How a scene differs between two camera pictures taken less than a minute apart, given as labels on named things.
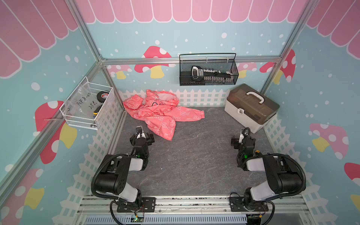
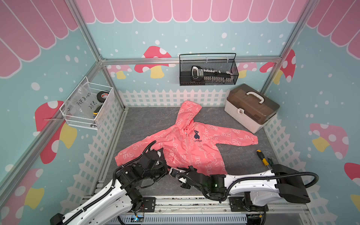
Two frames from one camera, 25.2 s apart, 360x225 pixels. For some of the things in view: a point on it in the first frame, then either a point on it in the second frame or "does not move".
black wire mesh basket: [210, 69] does not move
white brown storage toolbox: [251, 108] does not move
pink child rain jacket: [158, 110] → [189, 143]
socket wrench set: [198, 73] does not move
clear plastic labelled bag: [81, 102] does not move
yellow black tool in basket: [95, 112] does not move
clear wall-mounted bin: [88, 105] does not move
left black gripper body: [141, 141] → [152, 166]
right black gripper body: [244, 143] → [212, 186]
